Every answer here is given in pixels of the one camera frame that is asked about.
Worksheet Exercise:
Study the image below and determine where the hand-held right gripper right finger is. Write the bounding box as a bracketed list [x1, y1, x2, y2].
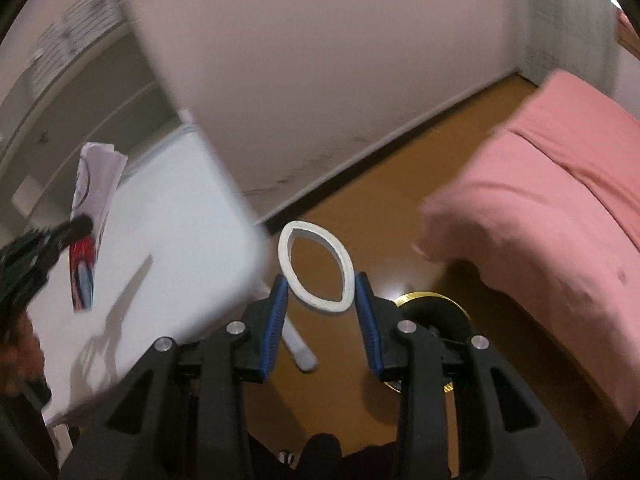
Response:
[354, 272, 587, 480]

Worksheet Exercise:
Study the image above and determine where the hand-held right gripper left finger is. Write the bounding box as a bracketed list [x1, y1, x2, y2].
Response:
[59, 275, 290, 480]

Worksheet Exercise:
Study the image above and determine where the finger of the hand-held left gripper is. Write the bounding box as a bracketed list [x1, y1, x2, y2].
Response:
[50, 215, 96, 247]

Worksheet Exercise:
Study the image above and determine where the white printed wrapper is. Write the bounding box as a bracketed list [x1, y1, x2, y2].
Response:
[67, 142, 130, 314]

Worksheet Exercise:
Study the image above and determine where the black round container gold rim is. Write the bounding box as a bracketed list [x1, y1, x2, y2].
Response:
[392, 290, 475, 394]

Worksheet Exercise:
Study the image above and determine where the white ring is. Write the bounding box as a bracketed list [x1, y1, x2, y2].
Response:
[278, 220, 357, 314]

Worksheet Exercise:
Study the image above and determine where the person's left forearm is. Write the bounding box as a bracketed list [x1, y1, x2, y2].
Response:
[0, 392, 58, 480]

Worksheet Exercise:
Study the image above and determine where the person's left hand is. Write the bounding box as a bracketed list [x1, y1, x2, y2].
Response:
[0, 307, 52, 403]

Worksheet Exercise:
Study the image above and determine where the white table leg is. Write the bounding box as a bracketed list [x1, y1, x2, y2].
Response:
[260, 280, 320, 374]

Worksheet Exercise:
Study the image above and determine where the white shelf unit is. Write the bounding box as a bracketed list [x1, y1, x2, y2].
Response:
[0, 25, 197, 222]

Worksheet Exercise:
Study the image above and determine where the pink blanket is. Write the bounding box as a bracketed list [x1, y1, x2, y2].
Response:
[412, 7, 640, 427]

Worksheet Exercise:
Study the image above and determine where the printed wall sheet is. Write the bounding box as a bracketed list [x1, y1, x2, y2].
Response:
[27, 0, 129, 96]

